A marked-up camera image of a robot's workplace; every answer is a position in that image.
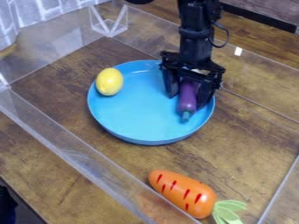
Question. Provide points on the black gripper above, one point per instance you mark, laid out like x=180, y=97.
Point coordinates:
x=192, y=64

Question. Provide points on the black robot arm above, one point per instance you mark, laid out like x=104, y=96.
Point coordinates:
x=199, y=15

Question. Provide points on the clear acrylic enclosure wall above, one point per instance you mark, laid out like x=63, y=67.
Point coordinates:
x=83, y=177

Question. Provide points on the purple toy eggplant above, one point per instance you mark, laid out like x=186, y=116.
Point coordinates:
x=187, y=100

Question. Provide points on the orange toy carrot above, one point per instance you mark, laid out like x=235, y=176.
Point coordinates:
x=195, y=198

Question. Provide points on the yellow toy lemon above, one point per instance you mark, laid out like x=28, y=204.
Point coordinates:
x=109, y=81

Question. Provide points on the clear acrylic corner bracket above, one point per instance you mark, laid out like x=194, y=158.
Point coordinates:
x=108, y=18

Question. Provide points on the blue round tray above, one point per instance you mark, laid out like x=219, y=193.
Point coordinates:
x=140, y=115

